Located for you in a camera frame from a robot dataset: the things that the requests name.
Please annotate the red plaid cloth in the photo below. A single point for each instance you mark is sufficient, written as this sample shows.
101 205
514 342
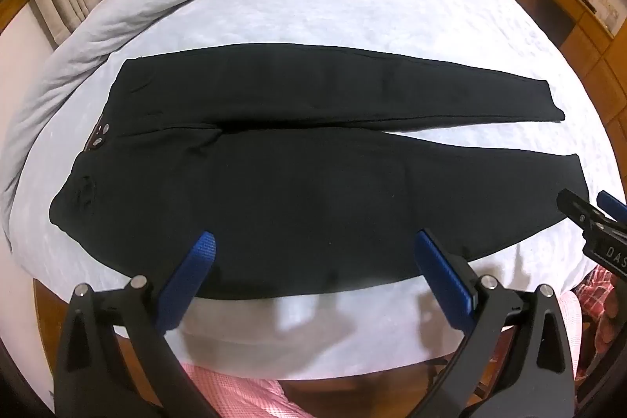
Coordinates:
605 300

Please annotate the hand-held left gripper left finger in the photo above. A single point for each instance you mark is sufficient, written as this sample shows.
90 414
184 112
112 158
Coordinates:
197 268

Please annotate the black pants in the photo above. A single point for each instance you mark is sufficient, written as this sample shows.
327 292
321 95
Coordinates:
294 183

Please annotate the wooden desk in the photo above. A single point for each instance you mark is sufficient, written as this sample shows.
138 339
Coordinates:
590 55

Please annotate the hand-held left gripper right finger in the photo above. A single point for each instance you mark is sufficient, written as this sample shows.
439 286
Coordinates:
443 273

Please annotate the bed with light blue sheet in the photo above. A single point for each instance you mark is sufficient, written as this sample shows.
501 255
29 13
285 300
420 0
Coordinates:
343 6

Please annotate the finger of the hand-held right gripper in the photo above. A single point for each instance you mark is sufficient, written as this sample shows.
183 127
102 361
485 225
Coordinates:
612 205
580 212

